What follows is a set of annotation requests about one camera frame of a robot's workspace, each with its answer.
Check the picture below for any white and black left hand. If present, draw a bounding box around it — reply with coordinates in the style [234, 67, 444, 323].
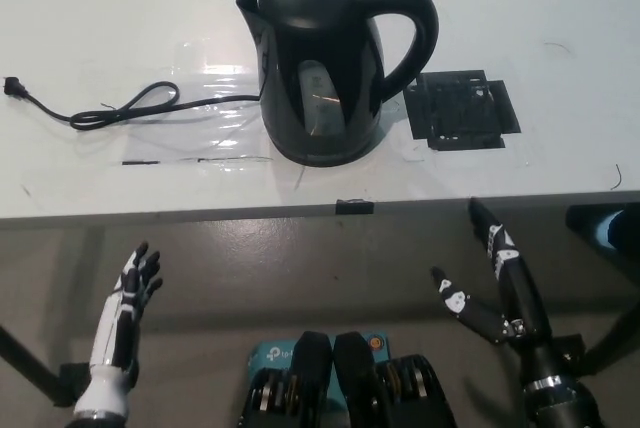
[88, 241, 165, 375]

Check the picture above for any black and white right hand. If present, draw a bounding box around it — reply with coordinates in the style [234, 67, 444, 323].
[431, 197, 572, 390]

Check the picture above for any black electric kettle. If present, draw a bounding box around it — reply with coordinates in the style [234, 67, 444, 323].
[235, 0, 439, 162]

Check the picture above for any black floor tape patch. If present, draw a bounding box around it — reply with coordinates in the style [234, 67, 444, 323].
[552, 334, 601, 375]
[58, 361, 94, 402]

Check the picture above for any black table leg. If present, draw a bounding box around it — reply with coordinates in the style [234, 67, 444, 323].
[583, 292, 640, 377]
[0, 325, 62, 407]

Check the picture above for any blue round object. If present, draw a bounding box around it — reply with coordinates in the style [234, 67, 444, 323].
[597, 210, 627, 249]

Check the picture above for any teal tp-link box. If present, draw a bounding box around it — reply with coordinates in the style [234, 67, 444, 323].
[247, 331, 392, 399]

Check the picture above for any small black tape piece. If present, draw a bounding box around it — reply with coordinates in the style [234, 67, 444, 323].
[335, 198, 376, 216]

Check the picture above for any black tape square marker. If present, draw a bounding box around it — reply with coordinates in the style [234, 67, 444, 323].
[402, 67, 522, 151]

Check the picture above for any clear plastic tape sheet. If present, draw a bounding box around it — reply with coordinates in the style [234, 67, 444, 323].
[119, 37, 275, 167]

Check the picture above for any black power cord with plug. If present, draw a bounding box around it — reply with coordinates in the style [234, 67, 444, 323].
[2, 75, 265, 132]

